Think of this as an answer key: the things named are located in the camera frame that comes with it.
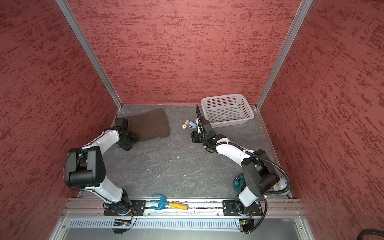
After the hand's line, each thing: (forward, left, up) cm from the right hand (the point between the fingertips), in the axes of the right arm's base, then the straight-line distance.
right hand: (192, 137), depth 89 cm
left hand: (-1, +36, -6) cm, 37 cm away
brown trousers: (+12, +29, -2) cm, 32 cm away
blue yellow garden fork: (-34, +16, -9) cm, 39 cm away
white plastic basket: (+31, -28, -10) cm, 43 cm away
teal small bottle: (-27, -24, -4) cm, 36 cm away
